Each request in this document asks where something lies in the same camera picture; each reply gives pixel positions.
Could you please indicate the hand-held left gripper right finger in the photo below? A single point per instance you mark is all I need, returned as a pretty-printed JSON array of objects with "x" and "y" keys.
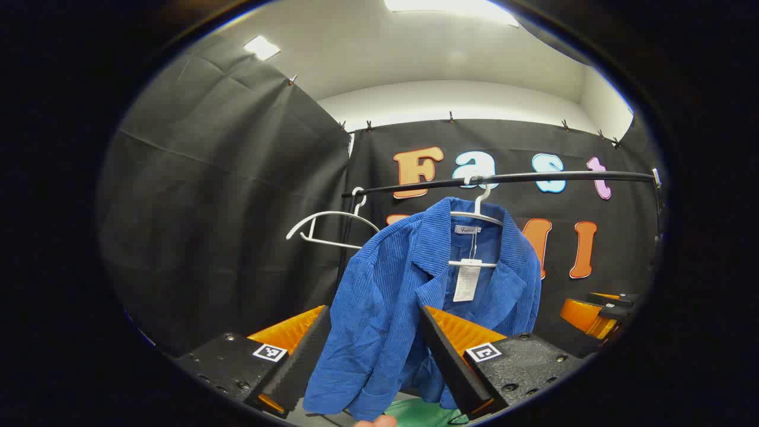
[{"x": 453, "y": 367}]

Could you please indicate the green laundry hamper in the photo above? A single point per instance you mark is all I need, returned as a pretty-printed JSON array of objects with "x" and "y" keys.
[{"x": 421, "y": 413}]

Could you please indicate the large ceiling light panel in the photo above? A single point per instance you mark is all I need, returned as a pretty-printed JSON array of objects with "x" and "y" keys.
[{"x": 450, "y": 7}]

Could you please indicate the small ceiling light panel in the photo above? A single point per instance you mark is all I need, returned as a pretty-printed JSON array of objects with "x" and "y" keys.
[{"x": 262, "y": 47}]

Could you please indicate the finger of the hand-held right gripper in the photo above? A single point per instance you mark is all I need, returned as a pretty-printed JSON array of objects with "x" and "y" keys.
[
  {"x": 619, "y": 298},
  {"x": 584, "y": 317}
]

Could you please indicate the white paper hang tag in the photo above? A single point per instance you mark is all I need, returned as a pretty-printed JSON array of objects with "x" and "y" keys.
[{"x": 467, "y": 281}]

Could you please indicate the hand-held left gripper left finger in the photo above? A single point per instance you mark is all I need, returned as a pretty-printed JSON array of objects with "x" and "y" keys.
[{"x": 299, "y": 362}]

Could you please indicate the black clothes rack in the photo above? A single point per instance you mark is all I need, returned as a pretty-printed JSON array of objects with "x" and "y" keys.
[{"x": 563, "y": 175}]

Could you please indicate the white clothes hanger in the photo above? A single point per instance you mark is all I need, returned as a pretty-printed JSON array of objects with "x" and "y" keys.
[
  {"x": 332, "y": 213},
  {"x": 474, "y": 215}
]

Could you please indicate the black backdrop cloth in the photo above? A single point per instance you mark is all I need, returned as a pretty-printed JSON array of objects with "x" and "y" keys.
[{"x": 207, "y": 207}]

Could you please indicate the row of small backdrop clips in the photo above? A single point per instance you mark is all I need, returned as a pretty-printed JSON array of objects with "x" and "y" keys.
[{"x": 450, "y": 116}]

